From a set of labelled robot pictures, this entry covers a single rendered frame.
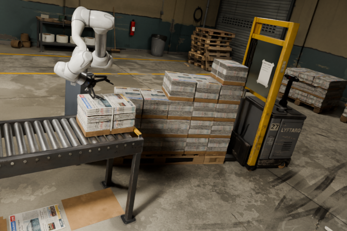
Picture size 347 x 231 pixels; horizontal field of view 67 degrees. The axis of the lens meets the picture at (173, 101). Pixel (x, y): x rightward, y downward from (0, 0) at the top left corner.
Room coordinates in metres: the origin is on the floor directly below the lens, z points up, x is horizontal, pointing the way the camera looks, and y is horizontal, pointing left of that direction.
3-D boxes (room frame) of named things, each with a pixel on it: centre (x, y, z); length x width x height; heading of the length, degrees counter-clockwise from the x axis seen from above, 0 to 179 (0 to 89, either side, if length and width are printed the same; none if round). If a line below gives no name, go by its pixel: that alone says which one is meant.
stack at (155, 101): (2.86, 0.10, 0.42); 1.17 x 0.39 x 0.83; 109
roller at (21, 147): (1.52, 0.98, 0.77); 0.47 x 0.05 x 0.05; 37
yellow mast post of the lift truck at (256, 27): (3.56, -0.89, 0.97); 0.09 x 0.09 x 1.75; 19
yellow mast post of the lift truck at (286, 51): (2.93, -1.11, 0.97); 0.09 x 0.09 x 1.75; 19
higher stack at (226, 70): (3.10, -0.59, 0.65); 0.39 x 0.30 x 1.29; 19
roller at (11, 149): (1.48, 1.03, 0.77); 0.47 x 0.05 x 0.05; 37
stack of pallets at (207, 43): (9.59, -0.98, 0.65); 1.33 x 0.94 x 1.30; 131
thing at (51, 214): (1.59, 0.90, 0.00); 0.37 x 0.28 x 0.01; 127
